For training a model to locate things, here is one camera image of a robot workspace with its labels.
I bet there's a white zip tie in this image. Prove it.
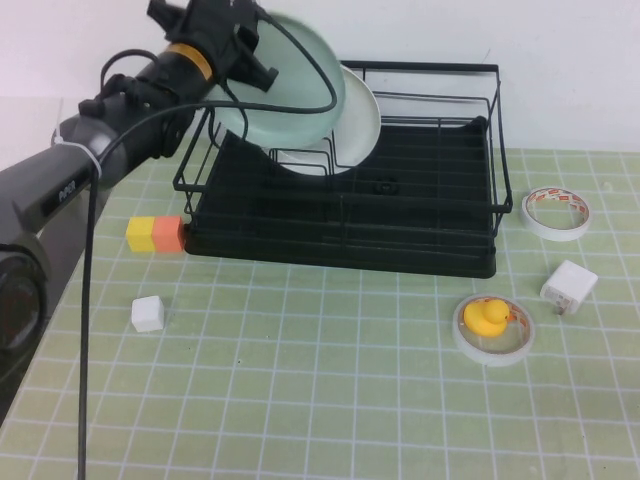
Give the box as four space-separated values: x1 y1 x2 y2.
52 128 104 177

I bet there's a white round plate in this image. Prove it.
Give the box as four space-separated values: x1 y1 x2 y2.
277 64 383 177

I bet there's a short black cable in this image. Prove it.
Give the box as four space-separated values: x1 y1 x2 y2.
98 48 164 96

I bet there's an orange cube block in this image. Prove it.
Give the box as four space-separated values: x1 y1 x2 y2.
152 216 187 255

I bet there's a white power adapter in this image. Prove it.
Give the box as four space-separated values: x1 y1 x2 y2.
539 259 599 317

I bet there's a black wire dish rack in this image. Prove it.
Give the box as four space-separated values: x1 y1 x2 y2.
173 59 515 279

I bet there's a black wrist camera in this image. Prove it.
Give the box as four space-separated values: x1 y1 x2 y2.
148 0 177 41

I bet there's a yellow cube block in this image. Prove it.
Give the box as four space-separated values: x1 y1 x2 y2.
126 217 160 254

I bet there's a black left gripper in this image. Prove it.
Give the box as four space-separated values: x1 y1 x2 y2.
172 0 280 95

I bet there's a long black cable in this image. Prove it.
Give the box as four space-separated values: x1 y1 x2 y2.
74 12 339 480

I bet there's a white tape roll holding duck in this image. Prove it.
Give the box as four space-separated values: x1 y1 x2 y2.
452 293 535 368

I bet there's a green checkered tablecloth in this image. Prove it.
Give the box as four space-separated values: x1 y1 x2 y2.
0 134 640 480

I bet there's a light green round plate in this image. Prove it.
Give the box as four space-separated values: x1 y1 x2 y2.
207 12 347 150

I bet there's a yellow rubber duck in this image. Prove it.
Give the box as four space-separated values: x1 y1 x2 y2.
463 298 511 337

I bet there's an empty white tape roll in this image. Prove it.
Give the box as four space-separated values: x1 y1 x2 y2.
520 187 591 243

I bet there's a white cube block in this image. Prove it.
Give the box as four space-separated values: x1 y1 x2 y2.
131 295 167 333

